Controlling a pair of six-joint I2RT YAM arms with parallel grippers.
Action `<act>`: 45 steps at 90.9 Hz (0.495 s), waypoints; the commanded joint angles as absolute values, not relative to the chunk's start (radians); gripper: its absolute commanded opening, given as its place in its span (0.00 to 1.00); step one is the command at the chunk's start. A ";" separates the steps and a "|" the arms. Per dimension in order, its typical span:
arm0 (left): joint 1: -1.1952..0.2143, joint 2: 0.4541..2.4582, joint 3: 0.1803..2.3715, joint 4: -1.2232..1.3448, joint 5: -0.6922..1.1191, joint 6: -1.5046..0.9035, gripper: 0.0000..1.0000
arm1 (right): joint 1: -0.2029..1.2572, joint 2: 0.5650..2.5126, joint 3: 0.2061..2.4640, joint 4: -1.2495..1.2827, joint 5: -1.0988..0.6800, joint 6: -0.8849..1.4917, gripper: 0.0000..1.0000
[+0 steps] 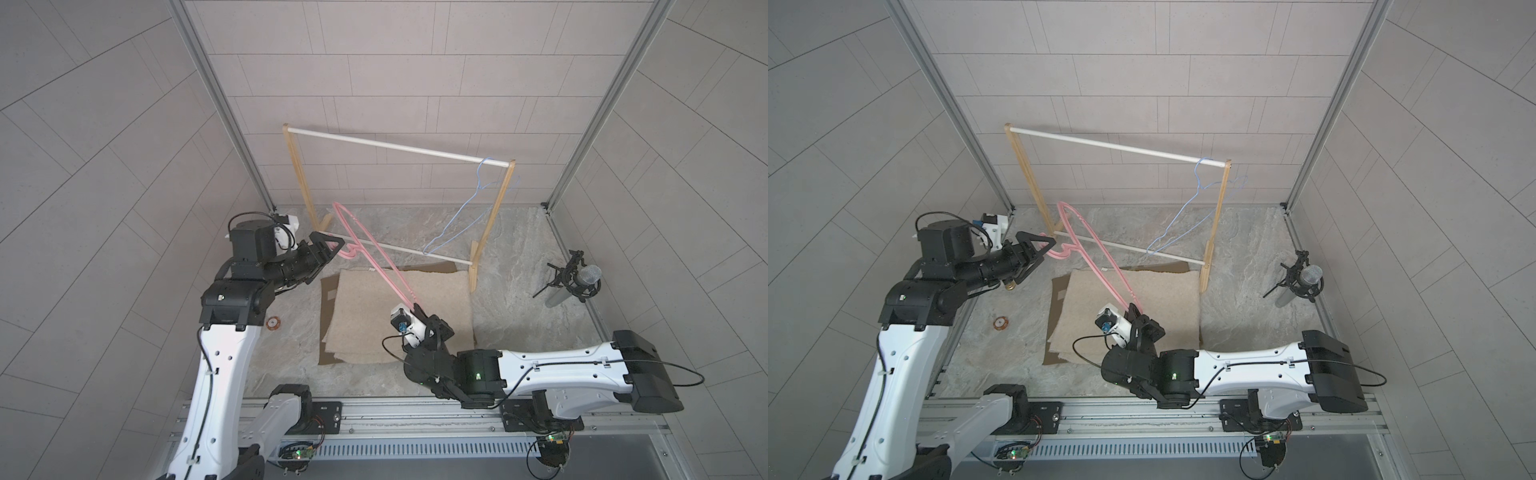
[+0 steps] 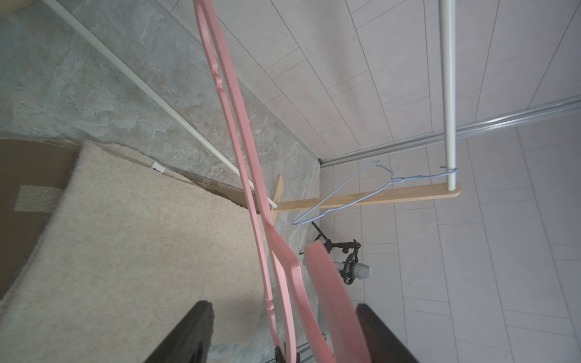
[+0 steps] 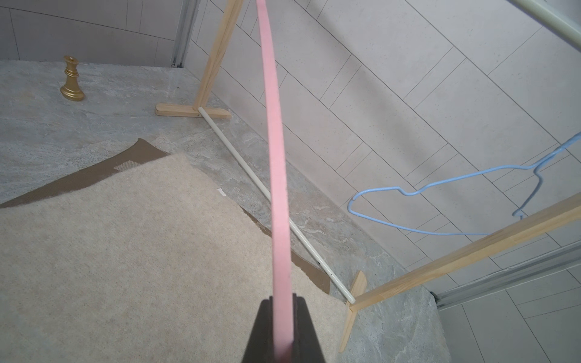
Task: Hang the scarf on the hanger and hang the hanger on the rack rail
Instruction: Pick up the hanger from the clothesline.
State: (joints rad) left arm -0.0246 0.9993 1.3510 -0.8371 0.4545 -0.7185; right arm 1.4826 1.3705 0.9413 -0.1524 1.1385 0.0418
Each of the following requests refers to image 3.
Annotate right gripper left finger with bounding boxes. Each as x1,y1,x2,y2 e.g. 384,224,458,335
241,297,275,363

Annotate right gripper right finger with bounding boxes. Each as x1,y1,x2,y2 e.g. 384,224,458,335
291,293,326,363

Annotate beige scarf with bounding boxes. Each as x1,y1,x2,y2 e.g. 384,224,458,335
0,153,350,363

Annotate pink plastic hanger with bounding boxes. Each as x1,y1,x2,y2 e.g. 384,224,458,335
257,1,294,362

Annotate light blue wire hanger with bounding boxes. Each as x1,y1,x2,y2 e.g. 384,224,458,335
347,131,581,237

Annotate brown striped scarf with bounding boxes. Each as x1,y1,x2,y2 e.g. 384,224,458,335
1,139,331,294

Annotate gold chess piece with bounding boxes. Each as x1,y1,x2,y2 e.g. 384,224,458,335
60,56,85,101

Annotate wooden clothes rack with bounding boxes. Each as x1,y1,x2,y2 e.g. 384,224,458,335
155,1,580,348

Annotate right aluminium corner post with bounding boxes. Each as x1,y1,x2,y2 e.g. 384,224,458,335
434,241,580,311

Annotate aluminium corner post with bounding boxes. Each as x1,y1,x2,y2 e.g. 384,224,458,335
171,0,200,68
434,241,580,311

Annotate left aluminium corner post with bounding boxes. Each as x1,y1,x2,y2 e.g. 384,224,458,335
171,0,200,68

